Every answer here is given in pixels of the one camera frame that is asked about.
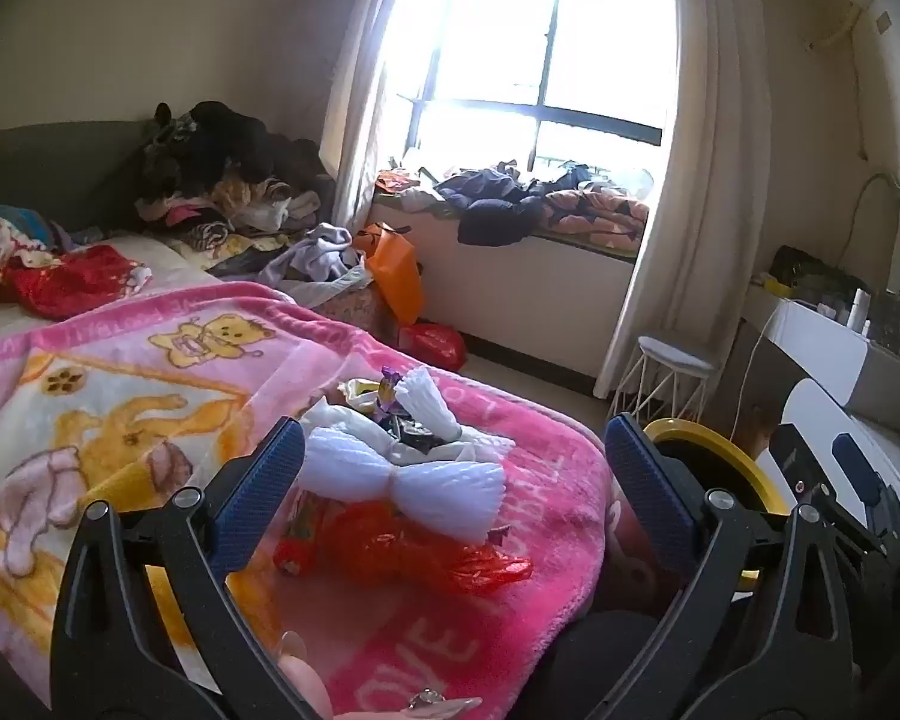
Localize orange paper bag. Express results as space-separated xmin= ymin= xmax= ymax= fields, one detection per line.
xmin=364 ymin=223 xmax=427 ymax=323

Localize red cloth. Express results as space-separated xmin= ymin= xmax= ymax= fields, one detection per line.
xmin=0 ymin=244 xmax=155 ymax=320

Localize black-framed window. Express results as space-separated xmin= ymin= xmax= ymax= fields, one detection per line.
xmin=397 ymin=0 xmax=680 ymax=175

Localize purple candy wrapper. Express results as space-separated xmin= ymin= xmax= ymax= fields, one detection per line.
xmin=375 ymin=366 xmax=404 ymax=418

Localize cream mattress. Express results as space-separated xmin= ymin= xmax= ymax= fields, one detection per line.
xmin=0 ymin=229 xmax=230 ymax=350

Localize large white foam net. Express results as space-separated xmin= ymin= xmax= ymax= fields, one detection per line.
xmin=300 ymin=426 xmax=507 ymax=542

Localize pile of dark clothes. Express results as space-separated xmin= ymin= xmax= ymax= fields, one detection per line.
xmin=135 ymin=101 xmax=338 ymax=256

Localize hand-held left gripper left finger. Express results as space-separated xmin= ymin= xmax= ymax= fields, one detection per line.
xmin=49 ymin=417 xmax=323 ymax=720

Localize dark candy wrapper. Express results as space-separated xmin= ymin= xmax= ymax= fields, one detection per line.
xmin=386 ymin=412 xmax=458 ymax=452

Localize dark blue clothes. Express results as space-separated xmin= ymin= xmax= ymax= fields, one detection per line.
xmin=435 ymin=163 xmax=550 ymax=248

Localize dark bag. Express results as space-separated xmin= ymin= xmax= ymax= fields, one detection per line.
xmin=769 ymin=244 xmax=852 ymax=308

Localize person's left hand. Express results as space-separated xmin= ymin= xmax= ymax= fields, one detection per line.
xmin=277 ymin=630 xmax=485 ymax=720

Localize white vanity table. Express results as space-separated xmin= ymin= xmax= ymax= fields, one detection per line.
xmin=742 ymin=285 xmax=900 ymax=436

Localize colourful printed cloth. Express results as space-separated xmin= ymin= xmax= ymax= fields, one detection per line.
xmin=0 ymin=187 xmax=68 ymax=293

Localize white scalloped cabinet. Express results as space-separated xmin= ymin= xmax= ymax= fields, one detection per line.
xmin=769 ymin=379 xmax=900 ymax=563

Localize red shopping bag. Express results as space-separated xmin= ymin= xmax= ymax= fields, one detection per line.
xmin=401 ymin=322 xmax=467 ymax=373

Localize pink printed blanket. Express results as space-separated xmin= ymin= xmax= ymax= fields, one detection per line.
xmin=0 ymin=281 xmax=646 ymax=720

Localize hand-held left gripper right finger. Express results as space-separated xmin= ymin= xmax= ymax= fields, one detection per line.
xmin=592 ymin=412 xmax=875 ymax=720

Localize grey headboard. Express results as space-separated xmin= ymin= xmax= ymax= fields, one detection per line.
xmin=0 ymin=120 xmax=158 ymax=230

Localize small white foam net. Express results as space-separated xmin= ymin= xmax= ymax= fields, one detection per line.
xmin=397 ymin=367 xmax=470 ymax=445

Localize floral fabric basket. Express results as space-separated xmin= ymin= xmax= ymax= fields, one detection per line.
xmin=322 ymin=289 xmax=400 ymax=332

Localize grey and white clothes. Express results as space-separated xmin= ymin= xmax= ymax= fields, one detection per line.
xmin=259 ymin=223 xmax=368 ymax=293

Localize red plastic bag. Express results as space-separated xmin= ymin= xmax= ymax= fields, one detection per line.
xmin=274 ymin=499 xmax=535 ymax=595

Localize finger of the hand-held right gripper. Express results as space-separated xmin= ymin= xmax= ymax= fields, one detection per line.
xmin=766 ymin=426 xmax=818 ymax=500
xmin=831 ymin=431 xmax=900 ymax=560

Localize cream curtain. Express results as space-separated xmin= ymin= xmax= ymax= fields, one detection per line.
xmin=596 ymin=0 xmax=779 ymax=398
xmin=322 ymin=0 xmax=422 ymax=235

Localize yellow-rimmed black bin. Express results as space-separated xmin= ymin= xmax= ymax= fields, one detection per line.
xmin=641 ymin=420 xmax=782 ymax=593

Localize white wire stool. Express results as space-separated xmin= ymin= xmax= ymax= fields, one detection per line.
xmin=615 ymin=334 xmax=721 ymax=425

